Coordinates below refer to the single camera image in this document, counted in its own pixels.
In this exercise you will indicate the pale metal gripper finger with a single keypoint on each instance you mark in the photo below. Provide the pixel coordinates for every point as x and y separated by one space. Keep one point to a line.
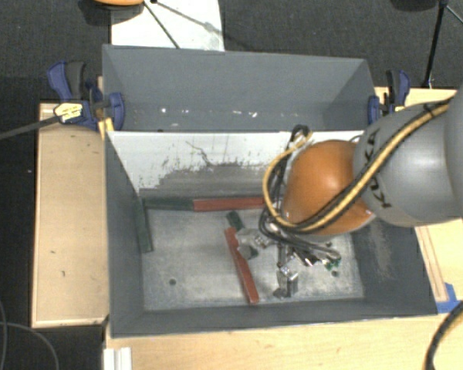
293 283
281 285

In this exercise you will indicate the clear glass object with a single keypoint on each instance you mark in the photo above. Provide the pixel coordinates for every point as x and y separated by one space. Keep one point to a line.
249 241

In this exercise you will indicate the grey metal bin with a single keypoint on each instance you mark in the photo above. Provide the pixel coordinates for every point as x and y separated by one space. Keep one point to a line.
200 91

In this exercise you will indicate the pale wood flat board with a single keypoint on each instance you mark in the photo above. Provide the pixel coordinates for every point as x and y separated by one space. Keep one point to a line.
69 214

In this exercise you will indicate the red-brown flat block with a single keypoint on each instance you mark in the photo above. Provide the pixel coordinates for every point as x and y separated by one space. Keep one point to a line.
227 204
242 268

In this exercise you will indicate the small dark green block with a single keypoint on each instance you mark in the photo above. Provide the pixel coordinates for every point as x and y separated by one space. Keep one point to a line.
235 220

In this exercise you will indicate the dark green flat block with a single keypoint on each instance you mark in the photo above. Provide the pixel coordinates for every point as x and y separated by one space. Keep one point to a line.
169 205

